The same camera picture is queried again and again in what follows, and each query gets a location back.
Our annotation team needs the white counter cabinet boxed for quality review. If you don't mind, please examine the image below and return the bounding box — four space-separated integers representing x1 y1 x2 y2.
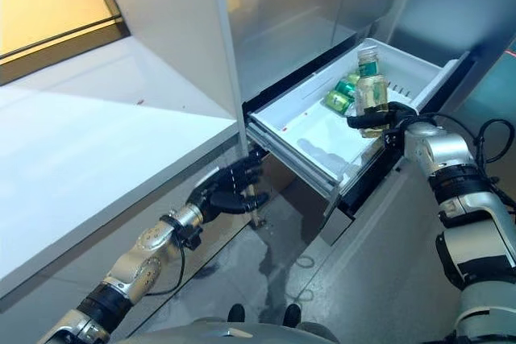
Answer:
0 35 251 344

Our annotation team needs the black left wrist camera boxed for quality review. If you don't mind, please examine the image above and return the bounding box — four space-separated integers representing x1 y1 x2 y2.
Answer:
177 225 203 249

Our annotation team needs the tall white cabinet panel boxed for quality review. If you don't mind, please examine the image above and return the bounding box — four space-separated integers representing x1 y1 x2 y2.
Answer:
86 0 261 229

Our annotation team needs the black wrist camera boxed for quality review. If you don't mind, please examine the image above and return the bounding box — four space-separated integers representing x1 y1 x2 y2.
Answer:
381 125 406 148
177 225 203 249

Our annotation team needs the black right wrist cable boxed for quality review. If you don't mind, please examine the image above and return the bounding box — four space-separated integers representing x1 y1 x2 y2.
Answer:
472 118 516 172

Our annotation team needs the robot right leg and foot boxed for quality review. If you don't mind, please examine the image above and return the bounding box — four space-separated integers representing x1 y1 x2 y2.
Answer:
282 302 303 327

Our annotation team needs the fridge drawer with white bin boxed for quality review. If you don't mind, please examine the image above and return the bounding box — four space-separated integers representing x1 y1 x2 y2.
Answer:
246 37 472 247

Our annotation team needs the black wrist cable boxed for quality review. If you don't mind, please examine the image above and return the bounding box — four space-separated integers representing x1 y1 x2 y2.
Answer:
148 238 193 296
472 118 516 172

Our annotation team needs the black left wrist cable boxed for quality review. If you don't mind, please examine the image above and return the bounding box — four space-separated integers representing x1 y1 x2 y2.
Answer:
148 238 193 296

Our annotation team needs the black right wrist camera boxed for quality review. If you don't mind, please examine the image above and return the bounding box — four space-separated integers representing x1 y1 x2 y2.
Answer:
381 125 406 148

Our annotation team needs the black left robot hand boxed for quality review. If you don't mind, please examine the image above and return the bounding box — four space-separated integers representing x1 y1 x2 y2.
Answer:
188 154 270 224

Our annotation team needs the tea bottle with white cap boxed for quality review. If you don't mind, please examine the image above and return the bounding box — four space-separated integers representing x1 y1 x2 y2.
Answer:
356 48 390 139

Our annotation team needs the silver fridge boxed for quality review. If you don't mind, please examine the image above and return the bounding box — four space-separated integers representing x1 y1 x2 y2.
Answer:
220 0 516 248

